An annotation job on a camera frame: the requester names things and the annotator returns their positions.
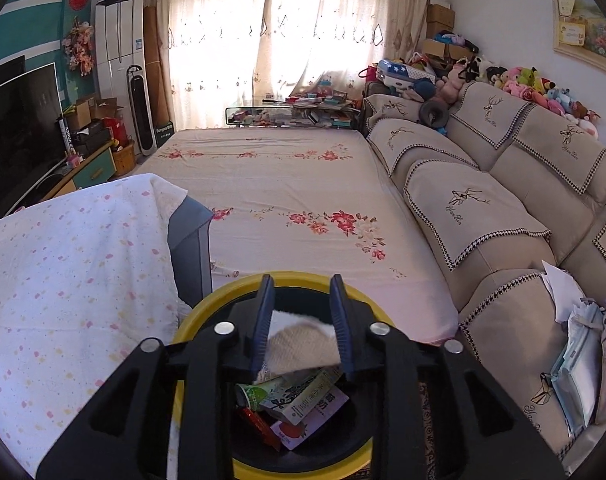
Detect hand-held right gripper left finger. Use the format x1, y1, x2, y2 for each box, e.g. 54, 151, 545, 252
36, 273, 276, 480

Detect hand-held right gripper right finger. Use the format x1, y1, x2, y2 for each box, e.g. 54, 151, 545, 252
329, 273, 566, 480

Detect white paper towel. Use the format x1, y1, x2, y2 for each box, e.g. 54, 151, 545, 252
260, 310, 341, 376

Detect yellow trash bin black liner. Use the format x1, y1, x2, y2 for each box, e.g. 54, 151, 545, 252
170, 271, 396, 480

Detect cream rectangular box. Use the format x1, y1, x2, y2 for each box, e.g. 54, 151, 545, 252
260, 366, 351, 423

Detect red foil packet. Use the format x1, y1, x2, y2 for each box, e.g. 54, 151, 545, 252
239, 406, 281, 448

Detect pink drink carton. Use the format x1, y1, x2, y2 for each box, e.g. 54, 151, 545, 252
269, 412, 324, 451

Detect grey blue padded furniture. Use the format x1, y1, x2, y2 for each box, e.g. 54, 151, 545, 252
167, 195, 215, 311

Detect bed with floral sheet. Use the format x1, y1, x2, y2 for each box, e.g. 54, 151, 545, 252
133, 127, 458, 346

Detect beige sofa with deer covers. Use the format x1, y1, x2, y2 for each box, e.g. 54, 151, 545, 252
363, 80, 606, 461

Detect white dotted tablecloth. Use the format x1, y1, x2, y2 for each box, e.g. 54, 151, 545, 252
0, 172, 190, 478

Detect cluttered glass coffee table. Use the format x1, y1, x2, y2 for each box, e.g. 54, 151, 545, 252
225, 92, 366, 131

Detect wicker basket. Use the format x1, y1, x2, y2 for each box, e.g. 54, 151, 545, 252
112, 140, 136, 177

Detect teal wooden tv cabinet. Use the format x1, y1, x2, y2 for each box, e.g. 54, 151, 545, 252
38, 140, 119, 201

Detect grey neck pillow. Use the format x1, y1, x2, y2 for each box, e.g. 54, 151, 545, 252
418, 97, 451, 128

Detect pile of papers and packs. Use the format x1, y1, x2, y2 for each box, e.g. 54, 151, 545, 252
540, 259, 606, 438

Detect red box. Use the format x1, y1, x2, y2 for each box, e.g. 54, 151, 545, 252
103, 117, 129, 143

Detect black white tower fan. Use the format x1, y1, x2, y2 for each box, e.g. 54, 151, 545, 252
126, 64, 156, 157

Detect black box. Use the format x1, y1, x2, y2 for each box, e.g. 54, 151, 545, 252
73, 120, 115, 158

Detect star patterned bag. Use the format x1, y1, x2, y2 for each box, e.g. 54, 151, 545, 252
375, 59, 436, 96

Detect open cardboard box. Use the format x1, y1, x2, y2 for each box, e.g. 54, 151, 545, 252
90, 97, 125, 121
63, 95, 96, 131

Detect brown rolled mat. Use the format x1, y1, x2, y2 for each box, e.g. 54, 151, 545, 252
144, 5, 171, 133

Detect pile of plush toys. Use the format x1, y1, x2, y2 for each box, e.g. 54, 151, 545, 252
435, 55, 604, 138

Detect cream embroidered curtains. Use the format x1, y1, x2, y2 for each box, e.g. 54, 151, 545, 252
143, 0, 431, 131

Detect black flat television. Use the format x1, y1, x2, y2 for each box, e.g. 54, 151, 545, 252
0, 55, 69, 223

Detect white standing air conditioner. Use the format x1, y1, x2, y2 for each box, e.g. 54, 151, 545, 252
94, 0, 146, 106

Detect stacked brown cardboard boxes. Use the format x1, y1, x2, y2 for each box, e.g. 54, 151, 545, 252
423, 2, 478, 63

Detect pink artificial flowers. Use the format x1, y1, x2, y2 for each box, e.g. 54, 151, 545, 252
62, 17, 96, 78

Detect framed wall picture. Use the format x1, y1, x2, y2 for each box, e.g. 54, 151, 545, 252
548, 0, 606, 68

